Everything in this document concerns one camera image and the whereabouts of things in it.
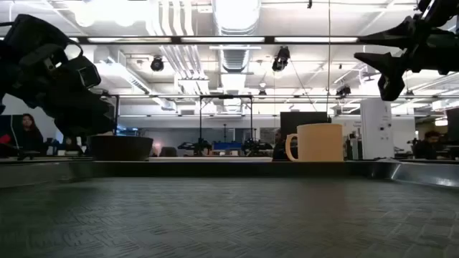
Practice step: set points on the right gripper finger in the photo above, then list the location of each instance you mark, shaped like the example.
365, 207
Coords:
398, 36
392, 75

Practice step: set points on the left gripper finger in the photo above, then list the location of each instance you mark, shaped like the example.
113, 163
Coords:
86, 123
102, 105

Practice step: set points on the black bowl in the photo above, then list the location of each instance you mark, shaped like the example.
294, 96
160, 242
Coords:
122, 148

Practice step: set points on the cream mug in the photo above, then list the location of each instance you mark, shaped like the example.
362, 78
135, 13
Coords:
319, 143

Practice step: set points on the black background robot arm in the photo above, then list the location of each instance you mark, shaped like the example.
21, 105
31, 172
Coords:
256, 147
195, 147

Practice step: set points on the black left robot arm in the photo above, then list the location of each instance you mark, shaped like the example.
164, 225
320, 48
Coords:
16, 53

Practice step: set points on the black ceiling spotlight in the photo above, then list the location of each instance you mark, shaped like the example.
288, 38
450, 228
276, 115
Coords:
280, 61
343, 91
157, 64

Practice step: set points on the white cabinet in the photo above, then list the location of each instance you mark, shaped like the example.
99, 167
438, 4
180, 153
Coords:
376, 125

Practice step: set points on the person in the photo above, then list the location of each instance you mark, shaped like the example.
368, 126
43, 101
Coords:
30, 139
278, 150
428, 148

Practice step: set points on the black monitor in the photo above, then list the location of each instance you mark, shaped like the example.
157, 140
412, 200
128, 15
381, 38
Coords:
453, 125
305, 118

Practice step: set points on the black ceiling light beam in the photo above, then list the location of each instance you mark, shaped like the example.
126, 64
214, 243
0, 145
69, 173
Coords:
175, 39

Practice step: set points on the blue board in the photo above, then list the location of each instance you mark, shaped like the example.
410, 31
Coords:
227, 145

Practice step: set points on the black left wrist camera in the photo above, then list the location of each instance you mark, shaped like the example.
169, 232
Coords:
89, 73

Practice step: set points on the black background rig frame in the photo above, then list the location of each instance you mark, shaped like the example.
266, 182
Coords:
226, 96

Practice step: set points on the silver ventilation duct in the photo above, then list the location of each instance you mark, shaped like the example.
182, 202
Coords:
235, 59

